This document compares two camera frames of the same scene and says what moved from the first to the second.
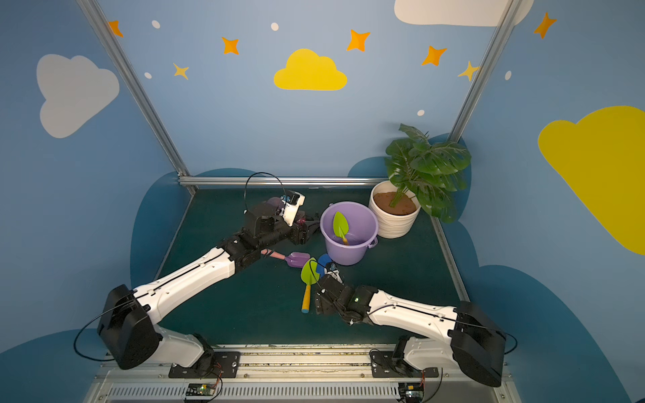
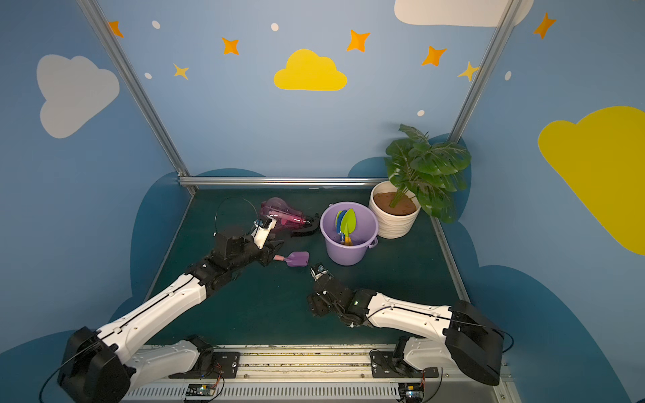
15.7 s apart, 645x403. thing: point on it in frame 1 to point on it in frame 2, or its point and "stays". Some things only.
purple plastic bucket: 363,229 stays
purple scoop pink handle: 294,259 stays
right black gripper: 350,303 stays
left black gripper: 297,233 to 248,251
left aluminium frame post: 115,52 stays
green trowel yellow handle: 309,275 to 348,223
